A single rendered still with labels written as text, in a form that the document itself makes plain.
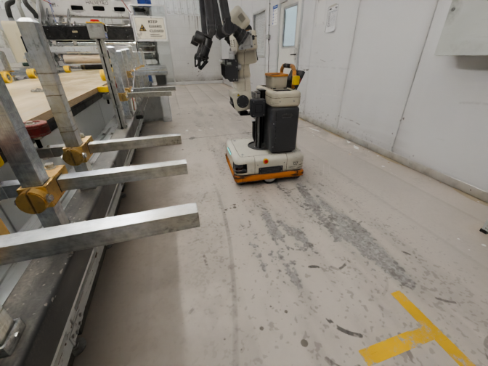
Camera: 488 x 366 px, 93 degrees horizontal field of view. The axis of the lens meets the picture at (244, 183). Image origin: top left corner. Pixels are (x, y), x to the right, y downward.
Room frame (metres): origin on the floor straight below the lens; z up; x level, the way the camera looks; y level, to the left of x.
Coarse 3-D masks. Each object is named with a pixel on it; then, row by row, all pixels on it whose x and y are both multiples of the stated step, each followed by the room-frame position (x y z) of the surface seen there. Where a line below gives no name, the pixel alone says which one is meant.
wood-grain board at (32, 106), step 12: (72, 72) 3.38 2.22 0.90; (84, 72) 3.34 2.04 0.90; (96, 72) 3.31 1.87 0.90; (12, 84) 1.87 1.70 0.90; (24, 84) 1.86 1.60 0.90; (36, 84) 1.85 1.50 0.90; (72, 84) 1.82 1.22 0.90; (84, 84) 1.81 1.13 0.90; (96, 84) 1.80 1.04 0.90; (12, 96) 1.28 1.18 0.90; (24, 96) 1.27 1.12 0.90; (36, 96) 1.26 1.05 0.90; (72, 96) 1.25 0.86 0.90; (84, 96) 1.33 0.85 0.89; (24, 108) 0.94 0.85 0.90; (36, 108) 0.93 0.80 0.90; (48, 108) 0.93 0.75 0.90; (24, 120) 0.75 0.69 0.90; (36, 120) 0.79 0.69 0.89
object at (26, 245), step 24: (120, 216) 0.29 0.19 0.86; (144, 216) 0.29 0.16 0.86; (168, 216) 0.29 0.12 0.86; (192, 216) 0.30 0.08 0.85; (0, 240) 0.24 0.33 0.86; (24, 240) 0.24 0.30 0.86; (48, 240) 0.24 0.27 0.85; (72, 240) 0.25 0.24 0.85; (96, 240) 0.26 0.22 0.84; (120, 240) 0.27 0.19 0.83; (0, 264) 0.23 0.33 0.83
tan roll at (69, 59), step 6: (66, 54) 4.04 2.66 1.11; (72, 54) 4.06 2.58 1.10; (78, 54) 4.08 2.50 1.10; (84, 54) 4.10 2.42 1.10; (90, 54) 4.12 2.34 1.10; (96, 54) 4.14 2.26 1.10; (60, 60) 4.02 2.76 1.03; (66, 60) 3.99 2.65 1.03; (72, 60) 4.02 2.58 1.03; (78, 60) 4.04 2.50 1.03; (84, 60) 4.06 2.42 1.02; (90, 60) 4.09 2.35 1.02; (96, 60) 4.11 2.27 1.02
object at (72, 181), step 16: (176, 160) 0.56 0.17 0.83; (64, 176) 0.48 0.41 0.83; (80, 176) 0.48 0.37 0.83; (96, 176) 0.48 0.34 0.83; (112, 176) 0.49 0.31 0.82; (128, 176) 0.50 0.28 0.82; (144, 176) 0.51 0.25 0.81; (160, 176) 0.52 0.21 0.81; (0, 192) 0.43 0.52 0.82; (16, 192) 0.44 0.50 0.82
